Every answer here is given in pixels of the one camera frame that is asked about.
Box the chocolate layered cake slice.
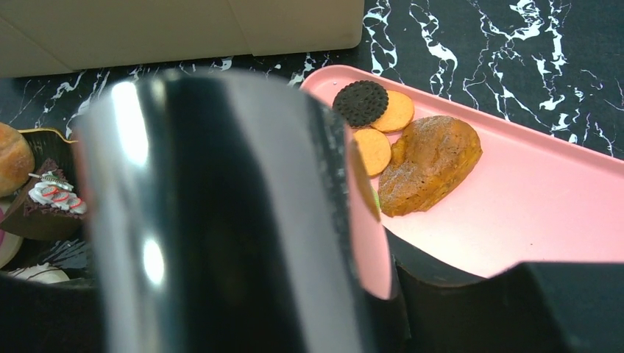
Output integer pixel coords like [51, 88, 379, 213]
[1, 158, 88, 240]

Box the orange sugared bun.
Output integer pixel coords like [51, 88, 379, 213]
[1, 123, 35, 197]

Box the plain orange biscuit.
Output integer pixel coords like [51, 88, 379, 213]
[353, 128, 391, 177]
[371, 90, 414, 133]

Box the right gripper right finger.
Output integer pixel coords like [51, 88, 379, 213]
[388, 234, 623, 352]

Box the brown bread bun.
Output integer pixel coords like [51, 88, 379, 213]
[377, 115, 483, 217]

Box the metal tongs black handle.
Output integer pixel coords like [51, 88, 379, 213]
[75, 70, 392, 352]

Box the white chocolate drizzled donut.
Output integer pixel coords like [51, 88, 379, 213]
[7, 263, 69, 284]

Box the black three tier cake stand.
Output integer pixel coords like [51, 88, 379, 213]
[1, 128, 91, 279]

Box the pink serving tray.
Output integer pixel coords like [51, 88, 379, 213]
[301, 65, 623, 278]

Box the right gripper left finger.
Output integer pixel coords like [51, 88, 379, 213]
[1, 274, 104, 352]

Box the black sandwich cookie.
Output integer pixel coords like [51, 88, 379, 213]
[332, 80, 389, 128]

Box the tan plastic toolbox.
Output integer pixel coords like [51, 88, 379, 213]
[1, 1, 364, 77]

